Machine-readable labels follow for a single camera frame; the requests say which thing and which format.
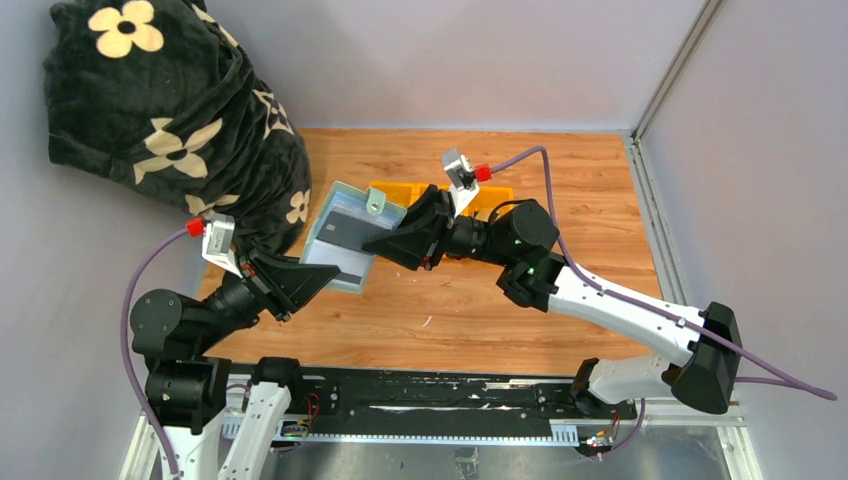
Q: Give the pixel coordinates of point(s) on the green card holder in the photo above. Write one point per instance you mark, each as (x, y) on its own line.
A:
(355, 266)

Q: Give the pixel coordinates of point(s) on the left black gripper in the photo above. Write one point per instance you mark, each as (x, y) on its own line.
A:
(261, 287)

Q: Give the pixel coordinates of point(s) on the aluminium frame rail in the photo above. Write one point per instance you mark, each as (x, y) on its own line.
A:
(671, 281)

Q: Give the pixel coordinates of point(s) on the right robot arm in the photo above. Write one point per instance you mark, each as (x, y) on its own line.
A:
(694, 352)

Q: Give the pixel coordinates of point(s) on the grey chip card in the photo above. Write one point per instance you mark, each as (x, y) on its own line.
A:
(351, 232)

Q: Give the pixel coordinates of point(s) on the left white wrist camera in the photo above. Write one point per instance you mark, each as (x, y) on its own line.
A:
(217, 243)

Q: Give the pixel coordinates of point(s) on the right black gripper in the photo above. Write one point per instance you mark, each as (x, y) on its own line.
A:
(436, 230)

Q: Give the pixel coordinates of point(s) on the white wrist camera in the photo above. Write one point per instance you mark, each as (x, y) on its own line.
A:
(217, 243)
(464, 179)

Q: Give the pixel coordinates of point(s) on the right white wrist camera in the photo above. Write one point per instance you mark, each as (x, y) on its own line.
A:
(464, 179)

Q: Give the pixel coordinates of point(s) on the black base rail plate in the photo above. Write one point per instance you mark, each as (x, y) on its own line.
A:
(440, 405)

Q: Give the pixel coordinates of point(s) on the black floral plush blanket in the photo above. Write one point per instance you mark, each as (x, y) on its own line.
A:
(158, 97)

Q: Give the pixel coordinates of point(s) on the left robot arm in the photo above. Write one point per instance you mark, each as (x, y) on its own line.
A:
(185, 393)

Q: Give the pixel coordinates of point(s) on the yellow three-compartment bin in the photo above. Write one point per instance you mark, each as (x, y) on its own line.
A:
(405, 194)

